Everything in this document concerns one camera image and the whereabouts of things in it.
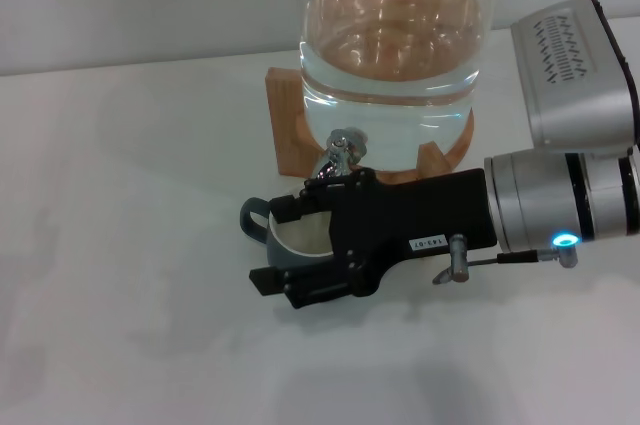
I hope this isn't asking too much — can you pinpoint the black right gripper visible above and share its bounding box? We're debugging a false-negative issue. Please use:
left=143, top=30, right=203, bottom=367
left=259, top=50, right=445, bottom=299
left=248, top=167, right=500, bottom=310

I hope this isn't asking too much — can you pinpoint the black ceramic cup white inside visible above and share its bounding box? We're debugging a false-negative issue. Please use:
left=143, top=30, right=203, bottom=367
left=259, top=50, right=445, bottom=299
left=239, top=196, right=337, bottom=269

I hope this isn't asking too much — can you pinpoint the chrome faucet tap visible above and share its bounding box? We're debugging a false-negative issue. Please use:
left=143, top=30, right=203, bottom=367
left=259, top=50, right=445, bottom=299
left=313, top=128, right=372, bottom=182

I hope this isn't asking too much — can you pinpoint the wooden dispenser stand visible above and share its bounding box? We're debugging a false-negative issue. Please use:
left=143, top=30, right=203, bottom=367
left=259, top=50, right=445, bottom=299
left=263, top=67, right=477, bottom=182

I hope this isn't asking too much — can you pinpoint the glass water dispenser jar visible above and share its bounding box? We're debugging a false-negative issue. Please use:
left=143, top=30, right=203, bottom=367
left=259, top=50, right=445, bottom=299
left=298, top=0, right=501, bottom=175

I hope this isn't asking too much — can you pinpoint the right arm cable metal plug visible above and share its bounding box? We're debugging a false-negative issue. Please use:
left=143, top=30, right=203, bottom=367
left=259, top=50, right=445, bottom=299
left=431, top=233, right=581, bottom=288

